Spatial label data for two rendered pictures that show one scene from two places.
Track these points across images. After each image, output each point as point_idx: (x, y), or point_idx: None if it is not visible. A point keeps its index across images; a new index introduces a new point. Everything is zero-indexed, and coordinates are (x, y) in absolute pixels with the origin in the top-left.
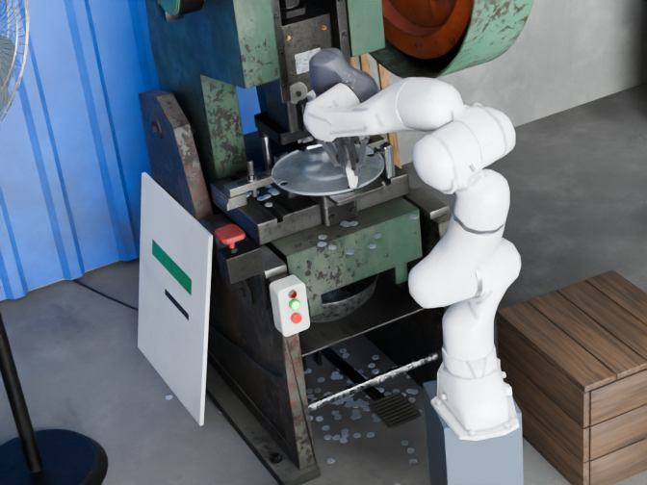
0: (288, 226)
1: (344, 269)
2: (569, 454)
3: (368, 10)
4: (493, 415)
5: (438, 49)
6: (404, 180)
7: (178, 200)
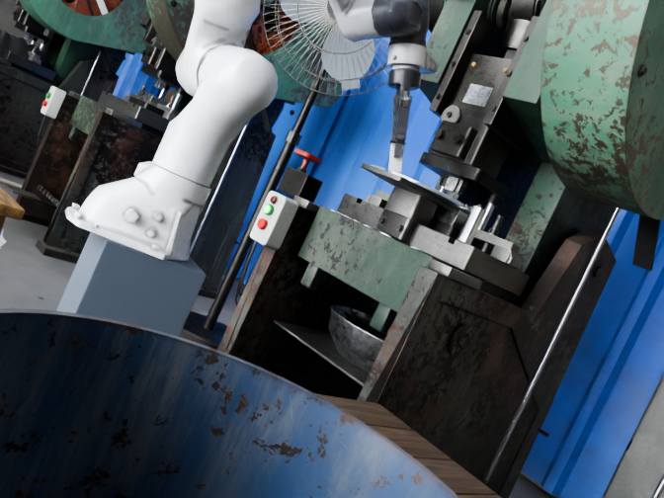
0: (360, 211)
1: (343, 260)
2: None
3: (541, 56)
4: (89, 199)
5: None
6: (466, 251)
7: None
